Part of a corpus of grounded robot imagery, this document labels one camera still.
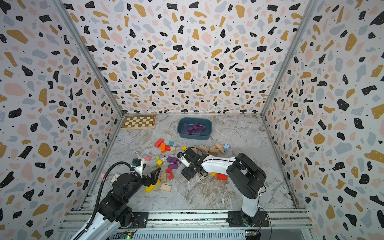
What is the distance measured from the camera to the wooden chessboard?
1.12 metres

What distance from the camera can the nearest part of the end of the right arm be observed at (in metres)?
0.67

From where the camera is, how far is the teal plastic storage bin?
1080 mm
